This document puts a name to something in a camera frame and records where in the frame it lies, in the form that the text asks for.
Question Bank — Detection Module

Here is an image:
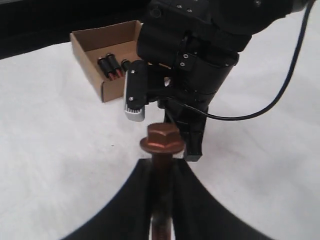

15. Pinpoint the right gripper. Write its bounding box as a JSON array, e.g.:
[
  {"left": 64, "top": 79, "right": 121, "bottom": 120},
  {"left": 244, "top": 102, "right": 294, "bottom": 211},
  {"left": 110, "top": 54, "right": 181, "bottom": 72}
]
[{"left": 146, "top": 51, "right": 240, "bottom": 163}]

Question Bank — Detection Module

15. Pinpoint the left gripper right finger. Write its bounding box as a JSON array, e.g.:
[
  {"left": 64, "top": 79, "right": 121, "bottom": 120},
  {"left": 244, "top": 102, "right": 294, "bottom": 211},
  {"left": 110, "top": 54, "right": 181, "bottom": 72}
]
[{"left": 171, "top": 157, "right": 266, "bottom": 240}]

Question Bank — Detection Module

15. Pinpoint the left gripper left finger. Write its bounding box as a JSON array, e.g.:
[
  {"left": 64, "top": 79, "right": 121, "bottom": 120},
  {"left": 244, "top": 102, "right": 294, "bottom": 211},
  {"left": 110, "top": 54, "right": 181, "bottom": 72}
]
[{"left": 59, "top": 157, "right": 154, "bottom": 240}]

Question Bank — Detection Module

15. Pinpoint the copper hex flange bolt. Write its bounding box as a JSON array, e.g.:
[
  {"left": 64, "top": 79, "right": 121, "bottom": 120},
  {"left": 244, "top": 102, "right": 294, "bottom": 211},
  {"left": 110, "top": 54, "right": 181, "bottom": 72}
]
[{"left": 139, "top": 122, "right": 187, "bottom": 240}]

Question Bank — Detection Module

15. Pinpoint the open cardboard box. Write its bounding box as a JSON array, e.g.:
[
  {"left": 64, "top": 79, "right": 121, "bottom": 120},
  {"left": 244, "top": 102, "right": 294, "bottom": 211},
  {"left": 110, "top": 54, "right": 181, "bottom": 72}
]
[{"left": 69, "top": 19, "right": 152, "bottom": 104}]

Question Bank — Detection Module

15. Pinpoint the black sleeve with bolt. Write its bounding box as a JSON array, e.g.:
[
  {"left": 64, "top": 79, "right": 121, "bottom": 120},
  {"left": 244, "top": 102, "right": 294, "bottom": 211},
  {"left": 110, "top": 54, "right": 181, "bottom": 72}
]
[
  {"left": 120, "top": 58, "right": 131, "bottom": 72},
  {"left": 97, "top": 57, "right": 114, "bottom": 81},
  {"left": 104, "top": 52, "right": 124, "bottom": 77}
]

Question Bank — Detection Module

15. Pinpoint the black cable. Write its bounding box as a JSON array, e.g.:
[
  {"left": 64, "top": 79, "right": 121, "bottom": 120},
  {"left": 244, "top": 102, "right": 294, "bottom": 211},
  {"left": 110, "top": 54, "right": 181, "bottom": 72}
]
[{"left": 159, "top": 0, "right": 314, "bottom": 122}]

